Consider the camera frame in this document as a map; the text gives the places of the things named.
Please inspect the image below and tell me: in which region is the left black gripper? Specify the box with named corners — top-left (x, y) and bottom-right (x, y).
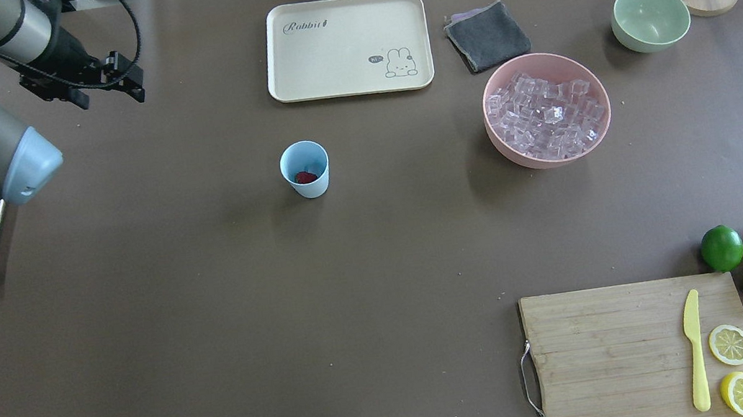
top-left (17, 29), bottom-right (145, 110)

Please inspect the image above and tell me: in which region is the red strawberry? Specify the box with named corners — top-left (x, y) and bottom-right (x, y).
top-left (294, 171), bottom-right (318, 185)

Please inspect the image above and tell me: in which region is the light blue cup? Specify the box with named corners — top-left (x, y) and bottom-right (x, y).
top-left (279, 140), bottom-right (330, 199)

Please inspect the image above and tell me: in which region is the pile of ice cubes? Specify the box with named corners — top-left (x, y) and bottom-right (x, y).
top-left (484, 72), bottom-right (609, 163)

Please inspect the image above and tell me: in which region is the cream rabbit tray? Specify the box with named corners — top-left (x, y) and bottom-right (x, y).
top-left (266, 0), bottom-right (435, 104)

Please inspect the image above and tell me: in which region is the grey folded cloth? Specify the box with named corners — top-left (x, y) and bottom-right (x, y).
top-left (443, 0), bottom-right (532, 73)

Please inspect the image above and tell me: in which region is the pink bowl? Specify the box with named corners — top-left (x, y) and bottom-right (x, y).
top-left (481, 53), bottom-right (611, 170)

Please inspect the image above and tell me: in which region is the green bowl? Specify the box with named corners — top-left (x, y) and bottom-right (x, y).
top-left (611, 0), bottom-right (691, 53)

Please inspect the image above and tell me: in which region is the wooden cutting board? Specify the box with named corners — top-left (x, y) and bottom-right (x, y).
top-left (518, 272), bottom-right (743, 417)

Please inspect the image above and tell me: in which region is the yellow plastic knife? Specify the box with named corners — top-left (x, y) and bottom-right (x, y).
top-left (681, 289), bottom-right (712, 413)

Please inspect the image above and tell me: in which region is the green lime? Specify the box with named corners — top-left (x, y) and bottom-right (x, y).
top-left (700, 225), bottom-right (743, 272)

